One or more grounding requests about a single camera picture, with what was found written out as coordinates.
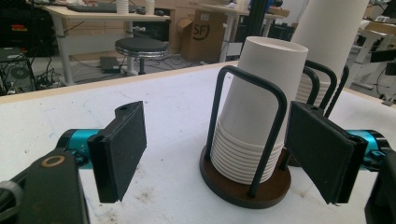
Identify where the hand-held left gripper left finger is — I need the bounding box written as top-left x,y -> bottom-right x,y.
57,101 -> 148,203

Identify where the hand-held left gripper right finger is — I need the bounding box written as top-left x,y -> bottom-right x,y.
284,101 -> 390,205

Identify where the short stack of white cups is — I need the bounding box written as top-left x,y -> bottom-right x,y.
210,35 -> 309,185

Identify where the tall stack of white cups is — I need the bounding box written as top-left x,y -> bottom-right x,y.
290,0 -> 370,108

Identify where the white table mat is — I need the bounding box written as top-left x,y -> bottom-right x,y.
0,63 -> 396,224

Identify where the flat black floor box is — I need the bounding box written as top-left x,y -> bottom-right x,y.
99,56 -> 121,75

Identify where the round black stool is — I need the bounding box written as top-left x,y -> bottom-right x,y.
114,36 -> 170,76

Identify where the black computer tower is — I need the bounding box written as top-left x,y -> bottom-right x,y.
0,46 -> 36,96

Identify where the wooden desk with white legs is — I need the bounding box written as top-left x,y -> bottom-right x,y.
43,4 -> 171,87

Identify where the brown cardboard box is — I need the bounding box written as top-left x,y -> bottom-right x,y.
177,8 -> 228,63

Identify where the white cup stack on desk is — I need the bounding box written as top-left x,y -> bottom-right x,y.
144,0 -> 156,16
116,0 -> 130,15

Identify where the black keyboard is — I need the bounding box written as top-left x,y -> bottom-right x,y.
65,2 -> 138,14

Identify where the white-legged side desk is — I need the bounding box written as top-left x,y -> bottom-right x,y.
199,3 -> 290,63

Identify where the black frame post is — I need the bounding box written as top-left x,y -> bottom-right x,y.
246,0 -> 273,38

